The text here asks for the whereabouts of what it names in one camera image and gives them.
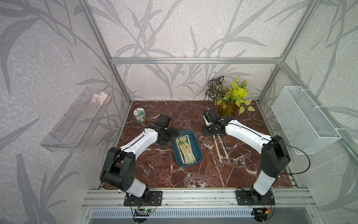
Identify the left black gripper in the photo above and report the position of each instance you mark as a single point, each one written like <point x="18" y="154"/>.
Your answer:
<point x="173" y="136"/>

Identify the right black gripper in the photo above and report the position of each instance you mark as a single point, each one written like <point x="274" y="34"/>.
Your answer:
<point x="205" y="133"/>

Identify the chopstick pair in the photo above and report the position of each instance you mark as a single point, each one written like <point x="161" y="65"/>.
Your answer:
<point x="217" y="149"/>
<point x="223" y="147"/>

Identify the teal storage box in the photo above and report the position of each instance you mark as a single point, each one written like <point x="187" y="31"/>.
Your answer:
<point x="195" y="146"/>

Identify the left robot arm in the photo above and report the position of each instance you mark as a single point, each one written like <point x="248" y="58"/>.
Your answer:
<point x="119" y="168"/>

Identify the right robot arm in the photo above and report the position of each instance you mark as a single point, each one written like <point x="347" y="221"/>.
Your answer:
<point x="274" y="153"/>

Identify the potted green plant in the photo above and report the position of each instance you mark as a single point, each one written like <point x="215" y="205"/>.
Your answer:
<point x="231" y="100"/>

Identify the small printed tin can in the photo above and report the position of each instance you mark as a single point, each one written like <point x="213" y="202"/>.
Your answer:
<point x="140" y="115"/>

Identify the pink flower decoration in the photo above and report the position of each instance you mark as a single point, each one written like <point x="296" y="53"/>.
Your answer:
<point x="100" y="98"/>

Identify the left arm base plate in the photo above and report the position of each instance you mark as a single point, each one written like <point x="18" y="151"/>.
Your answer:
<point x="149" y="198"/>

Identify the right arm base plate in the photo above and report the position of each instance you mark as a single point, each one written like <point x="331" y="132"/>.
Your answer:
<point x="252" y="198"/>

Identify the aluminium front rail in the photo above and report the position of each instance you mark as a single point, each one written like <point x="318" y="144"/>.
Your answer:
<point x="198" y="198"/>

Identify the clear acrylic wall shelf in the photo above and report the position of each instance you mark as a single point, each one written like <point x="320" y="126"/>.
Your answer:
<point x="74" y="130"/>

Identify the white wire mesh basket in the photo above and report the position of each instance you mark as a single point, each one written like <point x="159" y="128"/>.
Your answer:
<point x="304" y="124"/>

